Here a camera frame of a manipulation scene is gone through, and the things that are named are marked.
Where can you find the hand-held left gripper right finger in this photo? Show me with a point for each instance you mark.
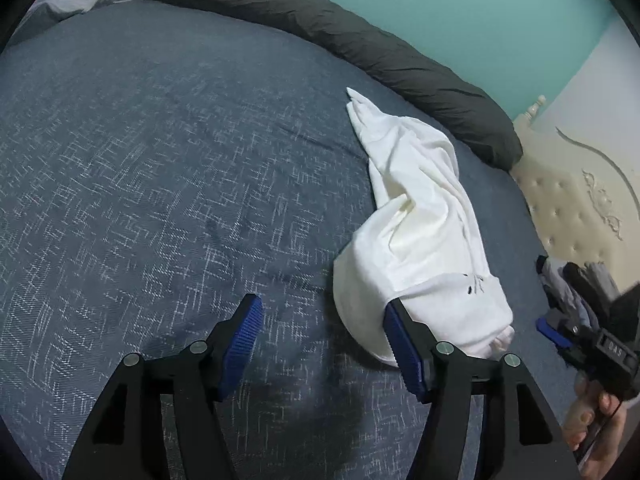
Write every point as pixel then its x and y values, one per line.
pixel 402 345

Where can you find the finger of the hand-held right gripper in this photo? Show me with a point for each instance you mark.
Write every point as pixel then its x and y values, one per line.
pixel 552 332

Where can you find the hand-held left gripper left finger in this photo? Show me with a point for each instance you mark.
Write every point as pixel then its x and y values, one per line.
pixel 242 340

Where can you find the white long-sleeve shirt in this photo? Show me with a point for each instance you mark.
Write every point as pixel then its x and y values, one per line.
pixel 425 210

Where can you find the pile of folded clothes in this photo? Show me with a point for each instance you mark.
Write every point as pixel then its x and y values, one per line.
pixel 590 280

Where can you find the person's right hand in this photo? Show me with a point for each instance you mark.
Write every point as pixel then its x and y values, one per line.
pixel 590 415

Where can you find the cream tufted headboard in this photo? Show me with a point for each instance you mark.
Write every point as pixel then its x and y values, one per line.
pixel 565 200

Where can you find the blue patterned bedspread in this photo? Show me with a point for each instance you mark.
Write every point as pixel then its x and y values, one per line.
pixel 150 160

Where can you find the dark grey bolster pillow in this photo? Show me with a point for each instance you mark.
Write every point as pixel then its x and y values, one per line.
pixel 325 25

